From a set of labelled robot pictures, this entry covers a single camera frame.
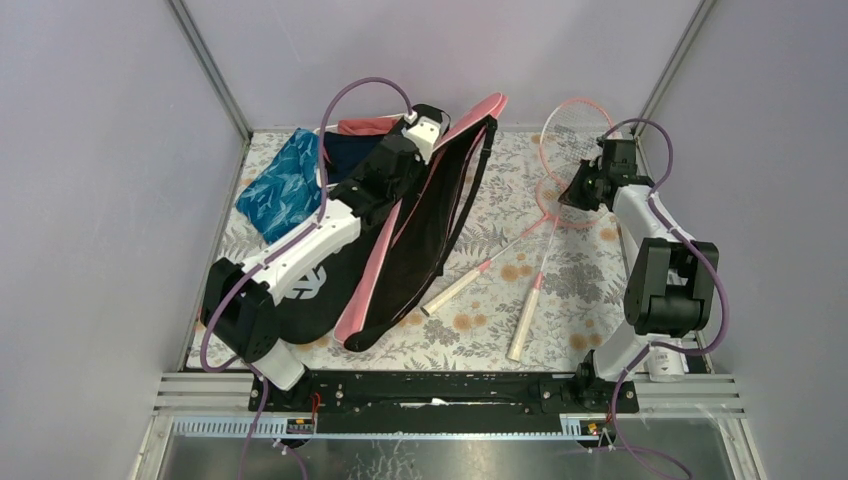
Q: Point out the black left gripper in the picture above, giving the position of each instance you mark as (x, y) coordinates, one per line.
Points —
(418, 165)

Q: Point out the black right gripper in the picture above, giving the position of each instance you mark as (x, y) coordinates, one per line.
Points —
(572, 197)

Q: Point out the pink racket white grip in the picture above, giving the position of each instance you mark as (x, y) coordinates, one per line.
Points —
(477, 275)
(568, 137)

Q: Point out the pink racket bag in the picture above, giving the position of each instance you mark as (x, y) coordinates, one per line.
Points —
(406, 261)

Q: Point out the black Crossway racket bag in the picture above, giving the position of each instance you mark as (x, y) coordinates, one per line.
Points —
(302, 319)

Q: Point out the white shuttlecock tube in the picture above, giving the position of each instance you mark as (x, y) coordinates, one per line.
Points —
(665, 365)

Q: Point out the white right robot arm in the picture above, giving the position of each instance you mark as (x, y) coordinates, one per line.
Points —
(669, 291)

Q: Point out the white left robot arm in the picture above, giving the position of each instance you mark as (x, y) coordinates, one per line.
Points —
(240, 301)

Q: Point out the navy folded clothing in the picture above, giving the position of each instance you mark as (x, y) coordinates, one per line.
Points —
(344, 153)

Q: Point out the coral folded clothing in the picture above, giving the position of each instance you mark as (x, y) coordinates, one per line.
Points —
(366, 126)

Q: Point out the blue patterned cloth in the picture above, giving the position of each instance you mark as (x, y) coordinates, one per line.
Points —
(286, 192)

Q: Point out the floral table mat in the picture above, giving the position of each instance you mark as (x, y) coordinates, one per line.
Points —
(550, 292)

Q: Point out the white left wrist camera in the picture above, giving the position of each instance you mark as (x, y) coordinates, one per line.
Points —
(423, 132)

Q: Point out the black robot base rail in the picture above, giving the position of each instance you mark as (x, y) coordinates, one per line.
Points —
(429, 402)

